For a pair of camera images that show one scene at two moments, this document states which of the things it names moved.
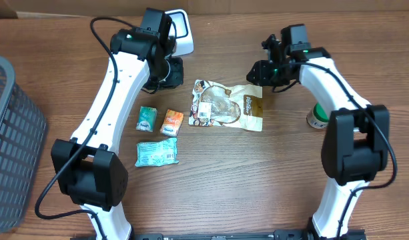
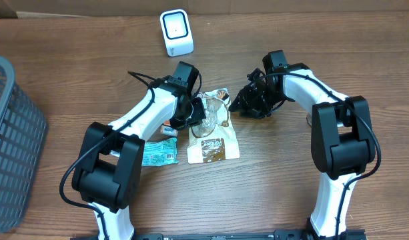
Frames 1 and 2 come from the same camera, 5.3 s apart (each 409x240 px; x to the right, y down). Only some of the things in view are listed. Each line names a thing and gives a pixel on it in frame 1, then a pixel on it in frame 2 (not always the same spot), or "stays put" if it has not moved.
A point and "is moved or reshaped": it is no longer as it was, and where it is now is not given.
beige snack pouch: [215, 105] is moved or reshaped
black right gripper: [260, 70] -> [249, 105]
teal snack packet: [161, 153] stays put
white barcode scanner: [180, 29] stays put
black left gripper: [177, 79] -> [180, 125]
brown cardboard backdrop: [101, 9] stays put
